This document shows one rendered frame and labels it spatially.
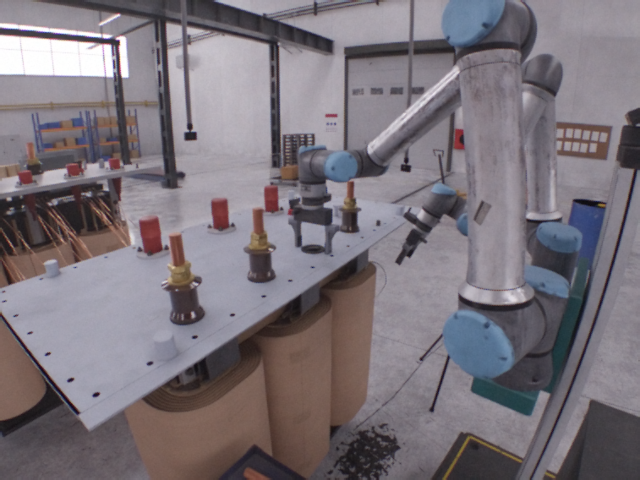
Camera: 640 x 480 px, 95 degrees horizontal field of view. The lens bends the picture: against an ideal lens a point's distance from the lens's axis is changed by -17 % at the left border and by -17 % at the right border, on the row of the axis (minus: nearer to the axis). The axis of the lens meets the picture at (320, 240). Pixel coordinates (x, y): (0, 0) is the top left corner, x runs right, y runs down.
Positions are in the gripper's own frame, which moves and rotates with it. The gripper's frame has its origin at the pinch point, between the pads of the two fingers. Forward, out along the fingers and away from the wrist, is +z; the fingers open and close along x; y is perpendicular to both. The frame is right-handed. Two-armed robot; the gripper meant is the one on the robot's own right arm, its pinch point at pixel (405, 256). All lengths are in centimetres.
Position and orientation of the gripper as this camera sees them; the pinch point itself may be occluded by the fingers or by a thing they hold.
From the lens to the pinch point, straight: 150.7
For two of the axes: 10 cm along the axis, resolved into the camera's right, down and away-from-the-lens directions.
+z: -4.0, 8.2, 4.2
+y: 7.5, 5.5, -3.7
